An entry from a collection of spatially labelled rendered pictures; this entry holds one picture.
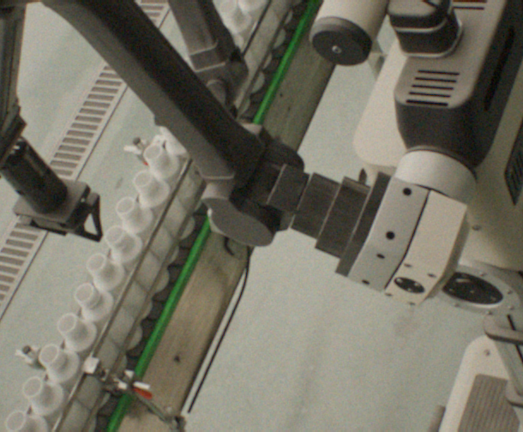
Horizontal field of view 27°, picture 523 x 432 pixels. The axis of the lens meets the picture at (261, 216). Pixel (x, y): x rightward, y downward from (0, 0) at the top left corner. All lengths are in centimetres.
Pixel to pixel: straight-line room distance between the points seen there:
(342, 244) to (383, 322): 179
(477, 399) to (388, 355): 47
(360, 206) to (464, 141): 14
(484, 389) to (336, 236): 138
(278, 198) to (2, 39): 33
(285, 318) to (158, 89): 203
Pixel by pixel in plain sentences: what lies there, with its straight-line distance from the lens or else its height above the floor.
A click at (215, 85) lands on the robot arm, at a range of 157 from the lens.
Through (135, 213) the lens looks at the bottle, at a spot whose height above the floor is 115.
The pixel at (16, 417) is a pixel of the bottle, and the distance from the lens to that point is 180.
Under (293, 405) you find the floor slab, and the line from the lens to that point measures 293.
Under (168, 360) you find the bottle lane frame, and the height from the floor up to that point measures 93.
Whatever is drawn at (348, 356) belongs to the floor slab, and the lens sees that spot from 294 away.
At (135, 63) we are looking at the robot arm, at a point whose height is 183.
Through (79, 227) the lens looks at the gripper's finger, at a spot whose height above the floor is 147.
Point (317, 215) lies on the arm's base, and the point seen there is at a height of 159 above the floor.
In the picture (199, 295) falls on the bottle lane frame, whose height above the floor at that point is 93.
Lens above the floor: 249
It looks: 49 degrees down
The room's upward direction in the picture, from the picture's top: 34 degrees counter-clockwise
